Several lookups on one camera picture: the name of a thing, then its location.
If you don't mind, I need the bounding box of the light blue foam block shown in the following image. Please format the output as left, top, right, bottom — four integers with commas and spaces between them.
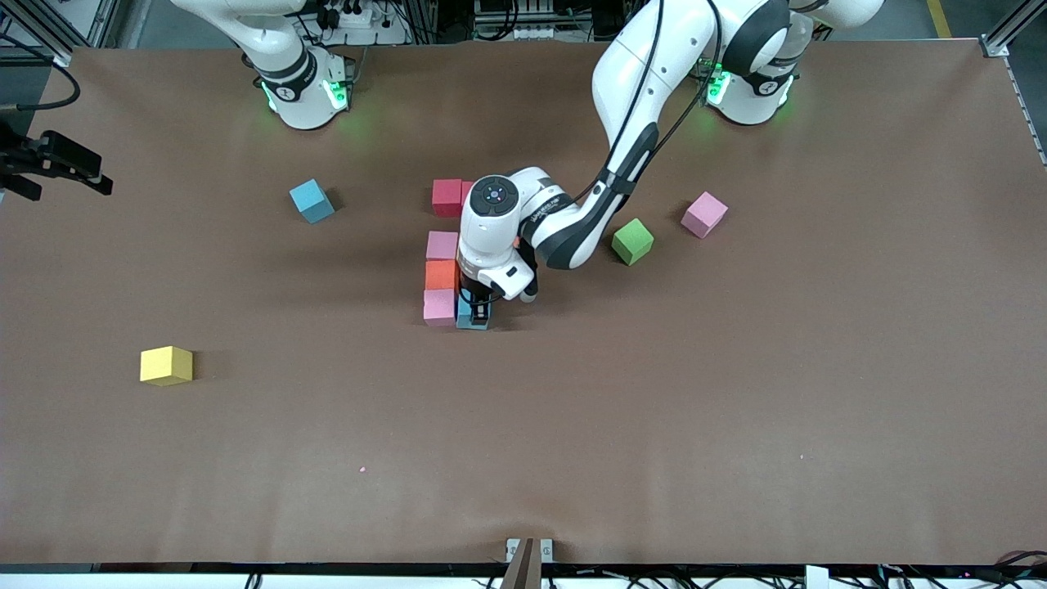
289, 179, 336, 225
456, 294, 492, 331

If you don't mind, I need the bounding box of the green foam block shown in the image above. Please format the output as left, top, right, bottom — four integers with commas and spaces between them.
611, 218, 655, 267

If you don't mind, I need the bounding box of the brown paper table cover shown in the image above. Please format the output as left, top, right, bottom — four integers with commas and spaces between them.
0, 39, 1047, 567

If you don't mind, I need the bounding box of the yellow foam block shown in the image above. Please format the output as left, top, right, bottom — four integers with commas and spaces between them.
140, 345, 194, 387

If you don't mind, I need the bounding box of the white electronics box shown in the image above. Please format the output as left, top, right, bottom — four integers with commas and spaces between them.
473, 0, 559, 42

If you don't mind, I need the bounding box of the white power strip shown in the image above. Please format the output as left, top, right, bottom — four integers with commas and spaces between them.
315, 0, 410, 46

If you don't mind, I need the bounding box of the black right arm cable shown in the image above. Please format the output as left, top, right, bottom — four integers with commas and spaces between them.
0, 37, 82, 112

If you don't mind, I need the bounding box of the silver aluminium frame profile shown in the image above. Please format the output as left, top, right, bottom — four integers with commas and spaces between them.
37, 0, 124, 68
953, 0, 1047, 60

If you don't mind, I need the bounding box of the grey metal camera bracket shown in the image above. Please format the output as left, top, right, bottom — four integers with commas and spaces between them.
506, 537, 555, 589

